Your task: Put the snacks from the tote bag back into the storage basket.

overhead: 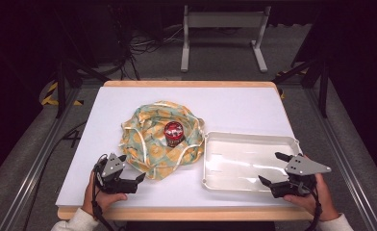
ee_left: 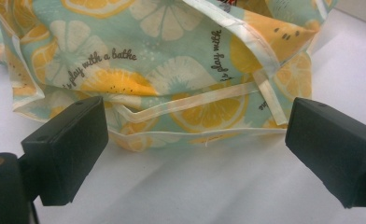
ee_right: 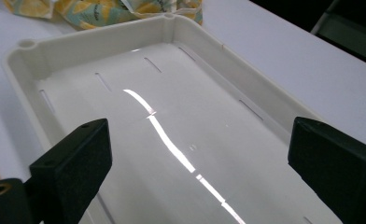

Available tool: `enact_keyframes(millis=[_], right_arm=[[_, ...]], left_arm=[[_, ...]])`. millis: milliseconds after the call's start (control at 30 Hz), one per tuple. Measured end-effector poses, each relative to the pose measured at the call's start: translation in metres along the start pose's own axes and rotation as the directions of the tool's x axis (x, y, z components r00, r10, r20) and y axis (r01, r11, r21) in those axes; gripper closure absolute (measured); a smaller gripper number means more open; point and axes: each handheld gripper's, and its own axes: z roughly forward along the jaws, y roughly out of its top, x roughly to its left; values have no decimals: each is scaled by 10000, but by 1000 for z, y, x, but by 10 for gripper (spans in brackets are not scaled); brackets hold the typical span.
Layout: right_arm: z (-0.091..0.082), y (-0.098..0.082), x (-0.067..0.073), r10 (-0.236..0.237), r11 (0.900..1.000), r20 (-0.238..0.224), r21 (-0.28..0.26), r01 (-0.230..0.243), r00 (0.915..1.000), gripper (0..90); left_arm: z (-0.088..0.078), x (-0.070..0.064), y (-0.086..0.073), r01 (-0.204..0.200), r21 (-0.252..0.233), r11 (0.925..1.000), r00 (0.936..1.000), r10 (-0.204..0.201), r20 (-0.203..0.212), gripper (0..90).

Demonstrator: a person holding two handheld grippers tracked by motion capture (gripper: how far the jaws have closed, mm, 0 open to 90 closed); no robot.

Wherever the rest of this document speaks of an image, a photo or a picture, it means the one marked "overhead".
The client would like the red round tin can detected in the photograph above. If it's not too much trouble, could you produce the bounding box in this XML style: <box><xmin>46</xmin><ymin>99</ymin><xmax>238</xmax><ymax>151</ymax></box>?
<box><xmin>163</xmin><ymin>120</ymin><xmax>187</xmax><ymax>148</ymax></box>

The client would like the yellow green patterned cloth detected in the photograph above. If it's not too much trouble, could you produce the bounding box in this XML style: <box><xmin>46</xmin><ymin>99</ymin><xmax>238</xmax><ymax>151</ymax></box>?
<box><xmin>118</xmin><ymin>100</ymin><xmax>207</xmax><ymax>181</ymax></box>

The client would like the white plastic tray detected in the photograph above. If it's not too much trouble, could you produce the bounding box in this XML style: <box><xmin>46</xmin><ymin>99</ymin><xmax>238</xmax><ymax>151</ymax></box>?
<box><xmin>201</xmin><ymin>130</ymin><xmax>303</xmax><ymax>193</ymax></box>

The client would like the hand-held gripper black cable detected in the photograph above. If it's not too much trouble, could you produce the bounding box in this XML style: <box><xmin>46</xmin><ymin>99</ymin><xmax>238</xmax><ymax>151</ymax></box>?
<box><xmin>300</xmin><ymin>182</ymin><xmax>323</xmax><ymax>231</ymax></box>
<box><xmin>91</xmin><ymin>153</ymin><xmax>115</xmax><ymax>231</ymax></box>

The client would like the bundle of black floor cables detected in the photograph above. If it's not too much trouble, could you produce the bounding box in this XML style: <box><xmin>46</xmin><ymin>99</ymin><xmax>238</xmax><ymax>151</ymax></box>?
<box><xmin>111</xmin><ymin>23</ymin><xmax>185</xmax><ymax>82</ymax></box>

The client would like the right hand-held gripper black cable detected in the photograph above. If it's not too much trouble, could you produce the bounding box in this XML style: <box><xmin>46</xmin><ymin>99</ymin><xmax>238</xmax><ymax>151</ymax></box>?
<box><xmin>300</xmin><ymin>182</ymin><xmax>323</xmax><ymax>231</ymax></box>

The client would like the yellow black hazard tape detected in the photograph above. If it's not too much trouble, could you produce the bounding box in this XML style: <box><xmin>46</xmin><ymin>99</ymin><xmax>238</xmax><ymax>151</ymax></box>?
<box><xmin>40</xmin><ymin>81</ymin><xmax>84</xmax><ymax>107</ymax></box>
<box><xmin>274</xmin><ymin>69</ymin><xmax>308</xmax><ymax>100</ymax></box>

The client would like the person's left hand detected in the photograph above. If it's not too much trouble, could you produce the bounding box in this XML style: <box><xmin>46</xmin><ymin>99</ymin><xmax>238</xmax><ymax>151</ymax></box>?
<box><xmin>82</xmin><ymin>171</ymin><xmax>129</xmax><ymax>218</ymax></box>

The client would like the white metal stand frame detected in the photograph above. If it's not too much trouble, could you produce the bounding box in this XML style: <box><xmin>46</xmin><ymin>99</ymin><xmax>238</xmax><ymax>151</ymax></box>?
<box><xmin>180</xmin><ymin>4</ymin><xmax>272</xmax><ymax>73</ymax></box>

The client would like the white table mat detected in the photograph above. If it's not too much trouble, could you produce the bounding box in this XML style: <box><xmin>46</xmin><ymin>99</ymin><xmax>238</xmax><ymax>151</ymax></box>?
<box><xmin>55</xmin><ymin>86</ymin><xmax>304</xmax><ymax>208</ymax></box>

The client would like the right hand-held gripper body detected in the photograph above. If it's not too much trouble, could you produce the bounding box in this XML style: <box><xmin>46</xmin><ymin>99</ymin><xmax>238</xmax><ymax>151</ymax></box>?
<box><xmin>269</xmin><ymin>153</ymin><xmax>333</xmax><ymax>199</ymax></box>

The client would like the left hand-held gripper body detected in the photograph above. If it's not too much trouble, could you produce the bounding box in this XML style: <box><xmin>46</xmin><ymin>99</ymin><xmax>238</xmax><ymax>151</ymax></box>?
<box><xmin>93</xmin><ymin>153</ymin><xmax>138</xmax><ymax>195</ymax></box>

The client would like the person's right hand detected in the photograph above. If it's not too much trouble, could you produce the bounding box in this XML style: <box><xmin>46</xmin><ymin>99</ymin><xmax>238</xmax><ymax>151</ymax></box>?
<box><xmin>284</xmin><ymin>172</ymin><xmax>340</xmax><ymax>222</ymax></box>

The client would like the aluminium floor rail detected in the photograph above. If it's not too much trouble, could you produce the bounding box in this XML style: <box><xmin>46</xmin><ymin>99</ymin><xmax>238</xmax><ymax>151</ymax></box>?
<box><xmin>304</xmin><ymin>86</ymin><xmax>377</xmax><ymax>231</ymax></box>
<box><xmin>0</xmin><ymin>86</ymin><xmax>83</xmax><ymax>231</ymax></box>

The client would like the black metal tripod stand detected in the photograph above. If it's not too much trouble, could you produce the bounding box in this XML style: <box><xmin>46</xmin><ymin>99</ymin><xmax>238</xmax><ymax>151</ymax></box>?
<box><xmin>53</xmin><ymin>56</ymin><xmax>112</xmax><ymax>119</ymax></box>
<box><xmin>271</xmin><ymin>57</ymin><xmax>331</xmax><ymax>119</ymax></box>

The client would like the black floor cable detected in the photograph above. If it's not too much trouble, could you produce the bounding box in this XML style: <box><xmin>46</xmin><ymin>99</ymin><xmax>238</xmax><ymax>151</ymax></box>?
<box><xmin>22</xmin><ymin>120</ymin><xmax>88</xmax><ymax>231</ymax></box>

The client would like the left hand-held gripper black cable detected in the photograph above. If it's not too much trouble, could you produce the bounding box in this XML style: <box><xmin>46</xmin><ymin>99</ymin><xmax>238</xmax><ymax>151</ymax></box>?
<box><xmin>91</xmin><ymin>153</ymin><xmax>115</xmax><ymax>231</ymax></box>

